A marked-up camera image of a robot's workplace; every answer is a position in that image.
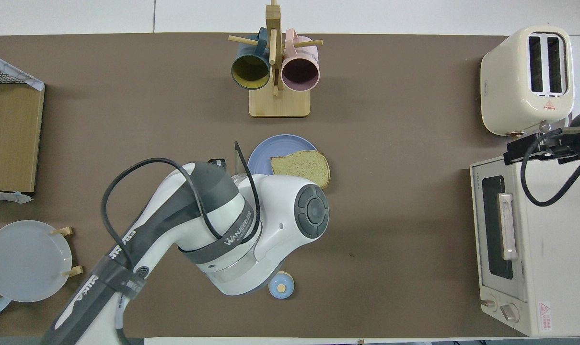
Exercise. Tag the pink ribbed mug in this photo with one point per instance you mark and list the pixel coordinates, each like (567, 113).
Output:
(299, 72)

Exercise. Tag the teal mug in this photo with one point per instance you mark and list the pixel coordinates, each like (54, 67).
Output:
(250, 72)

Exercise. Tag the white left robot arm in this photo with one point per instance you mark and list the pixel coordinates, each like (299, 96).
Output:
(271, 206)

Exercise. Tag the wooden mug tree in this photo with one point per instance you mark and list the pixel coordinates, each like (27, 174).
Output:
(279, 103)

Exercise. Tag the wooden two-tier shelf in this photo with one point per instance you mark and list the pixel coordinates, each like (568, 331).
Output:
(12, 139)

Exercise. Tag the grey-blue plate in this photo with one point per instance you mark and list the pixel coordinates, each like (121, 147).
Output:
(21, 263)

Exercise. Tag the blue call bell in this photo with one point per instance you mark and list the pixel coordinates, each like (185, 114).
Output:
(283, 286)

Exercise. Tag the brown table mat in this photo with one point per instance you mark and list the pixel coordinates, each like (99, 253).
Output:
(390, 215)

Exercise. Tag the blue round plate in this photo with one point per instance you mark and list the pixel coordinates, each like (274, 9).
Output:
(275, 146)

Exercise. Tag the cream two-slot toaster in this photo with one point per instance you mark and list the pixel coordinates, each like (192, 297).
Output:
(505, 86)

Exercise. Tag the toasted bread slice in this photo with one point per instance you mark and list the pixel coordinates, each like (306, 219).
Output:
(302, 165)

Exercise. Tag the white toaster oven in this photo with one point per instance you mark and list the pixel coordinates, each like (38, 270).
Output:
(558, 249)

